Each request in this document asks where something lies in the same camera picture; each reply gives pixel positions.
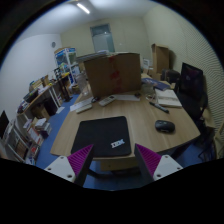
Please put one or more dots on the black computer mouse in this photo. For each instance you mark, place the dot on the black computer mouse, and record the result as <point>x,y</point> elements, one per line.
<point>164,126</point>

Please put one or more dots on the white bookshelf with books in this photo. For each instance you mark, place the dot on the white bookshelf with books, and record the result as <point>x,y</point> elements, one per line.
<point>24,148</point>

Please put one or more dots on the wooden side desk shelf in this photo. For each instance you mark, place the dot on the wooden side desk shelf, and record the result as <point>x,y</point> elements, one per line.
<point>46,102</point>

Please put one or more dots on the grey door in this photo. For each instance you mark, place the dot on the grey door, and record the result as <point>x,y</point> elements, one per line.
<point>102,38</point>

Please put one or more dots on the white keyboard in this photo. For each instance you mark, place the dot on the white keyboard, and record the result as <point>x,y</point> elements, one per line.
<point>81,106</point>

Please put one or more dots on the ceiling fluorescent light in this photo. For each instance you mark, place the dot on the ceiling fluorescent light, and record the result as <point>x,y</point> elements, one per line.
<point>82,7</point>

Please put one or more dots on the black marker pen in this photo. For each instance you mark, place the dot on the black marker pen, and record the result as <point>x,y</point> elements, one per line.
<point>159,107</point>

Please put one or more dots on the large brown cardboard box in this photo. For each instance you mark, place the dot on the large brown cardboard box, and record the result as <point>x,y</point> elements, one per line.
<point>115,74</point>

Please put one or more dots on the black IBM mouse pad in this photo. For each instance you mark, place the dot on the black IBM mouse pad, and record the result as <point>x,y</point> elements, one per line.
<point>109,137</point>

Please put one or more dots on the white open notebook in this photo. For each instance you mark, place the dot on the white open notebook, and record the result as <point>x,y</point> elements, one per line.
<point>167,98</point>

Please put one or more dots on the blue white display cabinet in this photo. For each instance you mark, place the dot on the blue white display cabinet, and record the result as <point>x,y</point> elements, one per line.
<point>66,59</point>

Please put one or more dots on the blue book on table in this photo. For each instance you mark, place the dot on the blue book on table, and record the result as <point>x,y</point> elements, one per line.
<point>159,85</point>

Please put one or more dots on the white remote control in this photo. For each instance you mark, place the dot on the white remote control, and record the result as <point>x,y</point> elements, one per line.
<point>107,100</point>

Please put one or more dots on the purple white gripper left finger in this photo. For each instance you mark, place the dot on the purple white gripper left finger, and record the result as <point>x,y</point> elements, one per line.
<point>73,168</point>

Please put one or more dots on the tall cardboard box at wall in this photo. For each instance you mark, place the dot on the tall cardboard box at wall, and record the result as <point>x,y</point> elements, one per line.
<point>160,55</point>

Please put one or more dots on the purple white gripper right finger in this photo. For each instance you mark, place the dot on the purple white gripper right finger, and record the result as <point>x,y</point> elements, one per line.
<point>153,166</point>

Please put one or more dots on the black office chair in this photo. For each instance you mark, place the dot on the black office chair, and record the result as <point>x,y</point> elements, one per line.
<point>190,91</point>

